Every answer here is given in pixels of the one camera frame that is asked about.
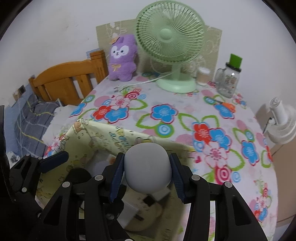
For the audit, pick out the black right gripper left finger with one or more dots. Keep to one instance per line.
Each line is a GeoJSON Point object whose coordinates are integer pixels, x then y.
{"type": "Point", "coordinates": [89, 208]}

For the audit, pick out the white round device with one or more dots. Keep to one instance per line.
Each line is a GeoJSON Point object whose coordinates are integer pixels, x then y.
{"type": "Point", "coordinates": [147, 168]}

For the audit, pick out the cotton swab container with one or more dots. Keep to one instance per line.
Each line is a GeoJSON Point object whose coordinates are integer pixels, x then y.
{"type": "Point", "coordinates": [203, 76]}

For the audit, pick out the floral tablecloth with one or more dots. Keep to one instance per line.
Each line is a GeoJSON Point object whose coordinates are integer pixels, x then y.
{"type": "Point", "coordinates": [227, 146]}

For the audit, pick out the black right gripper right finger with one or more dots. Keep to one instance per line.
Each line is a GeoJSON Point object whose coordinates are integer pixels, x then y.
{"type": "Point", "coordinates": [234, 219]}

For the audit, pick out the wooden chair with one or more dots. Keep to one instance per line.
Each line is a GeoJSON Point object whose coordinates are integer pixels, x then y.
{"type": "Point", "coordinates": [70, 81]}

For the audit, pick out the white small charger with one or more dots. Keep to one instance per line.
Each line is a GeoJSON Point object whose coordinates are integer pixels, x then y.
{"type": "Point", "coordinates": [151, 199]}

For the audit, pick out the orange handled scissors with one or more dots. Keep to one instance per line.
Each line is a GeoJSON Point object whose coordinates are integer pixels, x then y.
{"type": "Point", "coordinates": [229, 106]}

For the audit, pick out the green desk fan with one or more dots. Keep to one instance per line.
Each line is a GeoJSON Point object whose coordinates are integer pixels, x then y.
{"type": "Point", "coordinates": [171, 33]}

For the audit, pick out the beige patterned board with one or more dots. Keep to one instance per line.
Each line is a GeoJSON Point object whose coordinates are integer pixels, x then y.
{"type": "Point", "coordinates": [207, 58]}

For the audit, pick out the yellow patterned storage box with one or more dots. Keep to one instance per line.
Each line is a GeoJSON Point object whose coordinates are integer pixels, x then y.
{"type": "Point", "coordinates": [94, 145]}

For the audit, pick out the purple plush toy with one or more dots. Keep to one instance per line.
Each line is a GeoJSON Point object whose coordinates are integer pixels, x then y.
{"type": "Point", "coordinates": [122, 57]}

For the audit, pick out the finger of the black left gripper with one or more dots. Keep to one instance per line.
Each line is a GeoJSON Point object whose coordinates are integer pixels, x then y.
{"type": "Point", "coordinates": [20, 213]}

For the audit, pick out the white 45W charger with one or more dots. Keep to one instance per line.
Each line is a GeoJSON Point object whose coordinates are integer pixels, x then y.
{"type": "Point", "coordinates": [130, 211]}

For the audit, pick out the glass jar green lid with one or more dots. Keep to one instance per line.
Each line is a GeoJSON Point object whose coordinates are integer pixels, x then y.
{"type": "Point", "coordinates": [227, 78]}

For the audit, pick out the white floor fan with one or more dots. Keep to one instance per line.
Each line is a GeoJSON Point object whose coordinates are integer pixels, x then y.
{"type": "Point", "coordinates": [280, 128]}

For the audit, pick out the plaid blue bedding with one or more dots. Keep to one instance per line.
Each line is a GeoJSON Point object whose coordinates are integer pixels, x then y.
{"type": "Point", "coordinates": [26, 122]}

